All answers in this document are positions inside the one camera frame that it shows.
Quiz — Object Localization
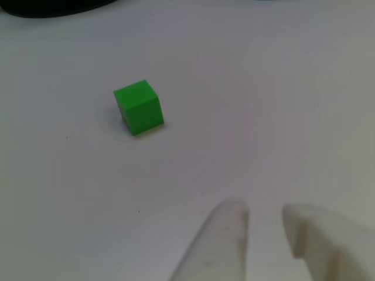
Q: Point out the green cube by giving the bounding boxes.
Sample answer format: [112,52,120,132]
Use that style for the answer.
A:
[113,79,165,137]

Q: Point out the black round object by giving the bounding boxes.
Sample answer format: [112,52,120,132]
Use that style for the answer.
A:
[0,0,118,19]

